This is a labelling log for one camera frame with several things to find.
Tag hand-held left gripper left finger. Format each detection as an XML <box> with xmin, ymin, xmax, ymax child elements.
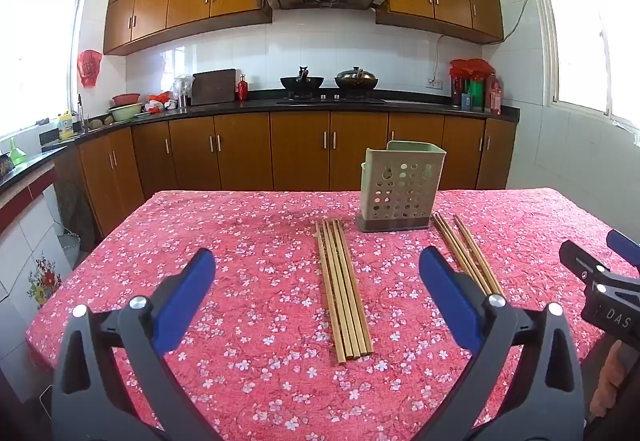
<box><xmin>51</xmin><ymin>247</ymin><xmax>217</xmax><ymax>441</ymax></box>

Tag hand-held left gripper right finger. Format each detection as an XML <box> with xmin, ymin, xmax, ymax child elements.
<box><xmin>419</xmin><ymin>246</ymin><xmax>585</xmax><ymax>441</ymax></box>

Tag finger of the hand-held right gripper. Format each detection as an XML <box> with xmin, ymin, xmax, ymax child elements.
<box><xmin>559</xmin><ymin>240</ymin><xmax>613</xmax><ymax>294</ymax></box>
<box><xmin>606</xmin><ymin>230</ymin><xmax>640</xmax><ymax>268</ymax></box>

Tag bamboo chopstick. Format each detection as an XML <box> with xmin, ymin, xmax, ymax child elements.
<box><xmin>453</xmin><ymin>215</ymin><xmax>498</xmax><ymax>297</ymax></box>
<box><xmin>328</xmin><ymin>218</ymin><xmax>361</xmax><ymax>360</ymax></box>
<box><xmin>339</xmin><ymin>218</ymin><xmax>375</xmax><ymax>355</ymax></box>
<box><xmin>322</xmin><ymin>218</ymin><xmax>354</xmax><ymax>362</ymax></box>
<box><xmin>315</xmin><ymin>220</ymin><xmax>347</xmax><ymax>366</ymax></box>
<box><xmin>432</xmin><ymin>214</ymin><xmax>481</xmax><ymax>294</ymax></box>
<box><xmin>334</xmin><ymin>218</ymin><xmax>367</xmax><ymax>358</ymax></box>
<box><xmin>459</xmin><ymin>215</ymin><xmax>505</xmax><ymax>297</ymax></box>
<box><xmin>438</xmin><ymin>214</ymin><xmax>493</xmax><ymax>297</ymax></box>

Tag green perforated utensil holder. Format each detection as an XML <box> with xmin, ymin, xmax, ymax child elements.
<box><xmin>357</xmin><ymin>140</ymin><xmax>447</xmax><ymax>234</ymax></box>

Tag person's right hand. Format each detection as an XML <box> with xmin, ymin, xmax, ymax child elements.
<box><xmin>591</xmin><ymin>342</ymin><xmax>627</xmax><ymax>422</ymax></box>

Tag red floral tablecloth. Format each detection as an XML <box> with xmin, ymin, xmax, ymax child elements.
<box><xmin>25</xmin><ymin>187</ymin><xmax>640</xmax><ymax>441</ymax></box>

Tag metal bucket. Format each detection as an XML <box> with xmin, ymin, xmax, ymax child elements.
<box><xmin>60</xmin><ymin>228</ymin><xmax>82</xmax><ymax>269</ymax></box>

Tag wooden lower kitchen cabinets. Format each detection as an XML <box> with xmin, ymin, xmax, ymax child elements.
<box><xmin>52</xmin><ymin>114</ymin><xmax>517</xmax><ymax>242</ymax></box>

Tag green basin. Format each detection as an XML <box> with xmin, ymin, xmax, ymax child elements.
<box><xmin>108</xmin><ymin>104</ymin><xmax>146</xmax><ymax>123</ymax></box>

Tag green container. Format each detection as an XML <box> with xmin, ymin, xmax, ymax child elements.
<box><xmin>465</xmin><ymin>78</ymin><xmax>486</xmax><ymax>111</ymax></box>

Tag red and white plastic bag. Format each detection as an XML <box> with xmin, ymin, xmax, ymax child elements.
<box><xmin>145</xmin><ymin>91</ymin><xmax>178</xmax><ymax>113</ymax></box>

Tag clear glass cups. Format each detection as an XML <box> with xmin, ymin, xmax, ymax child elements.
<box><xmin>172</xmin><ymin>74</ymin><xmax>195</xmax><ymax>108</ymax></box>

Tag dark wooden cutting board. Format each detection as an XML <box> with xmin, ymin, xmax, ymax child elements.
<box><xmin>191</xmin><ymin>68</ymin><xmax>237</xmax><ymax>106</ymax></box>

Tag black gas stove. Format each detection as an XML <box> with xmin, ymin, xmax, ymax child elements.
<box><xmin>274</xmin><ymin>94</ymin><xmax>386</xmax><ymax>104</ymax></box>

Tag black wok with lid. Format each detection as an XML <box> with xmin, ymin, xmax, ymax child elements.
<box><xmin>334</xmin><ymin>66</ymin><xmax>379</xmax><ymax>91</ymax></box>

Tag hanging red plastic bag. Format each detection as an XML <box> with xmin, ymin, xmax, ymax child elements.
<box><xmin>77</xmin><ymin>50</ymin><xmax>103</xmax><ymax>88</ymax></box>

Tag window beside sink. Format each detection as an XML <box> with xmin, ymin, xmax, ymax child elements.
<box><xmin>0</xmin><ymin>0</ymin><xmax>86</xmax><ymax>139</ymax></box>

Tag window with white frame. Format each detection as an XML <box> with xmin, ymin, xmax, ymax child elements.
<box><xmin>532</xmin><ymin>0</ymin><xmax>640</xmax><ymax>134</ymax></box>

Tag white cable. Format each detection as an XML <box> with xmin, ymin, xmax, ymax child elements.
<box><xmin>432</xmin><ymin>0</ymin><xmax>541</xmax><ymax>81</ymax></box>

